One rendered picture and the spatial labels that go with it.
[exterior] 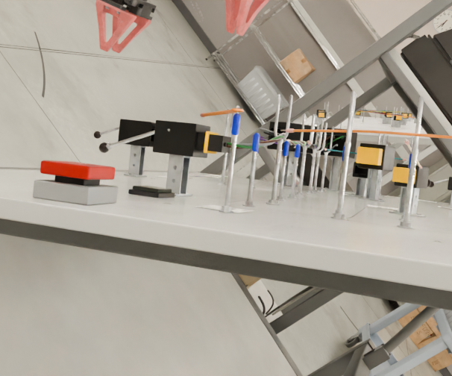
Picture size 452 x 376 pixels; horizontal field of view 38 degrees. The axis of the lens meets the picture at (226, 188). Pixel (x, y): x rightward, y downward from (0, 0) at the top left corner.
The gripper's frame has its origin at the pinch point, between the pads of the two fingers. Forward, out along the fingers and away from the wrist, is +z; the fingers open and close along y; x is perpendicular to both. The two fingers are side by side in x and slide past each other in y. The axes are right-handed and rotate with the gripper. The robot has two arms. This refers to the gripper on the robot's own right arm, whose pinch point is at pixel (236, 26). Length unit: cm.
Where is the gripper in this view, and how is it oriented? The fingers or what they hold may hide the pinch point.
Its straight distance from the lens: 77.3
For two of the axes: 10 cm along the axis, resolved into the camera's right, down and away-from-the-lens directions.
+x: -4.0, 0.3, -9.2
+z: -2.7, 9.5, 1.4
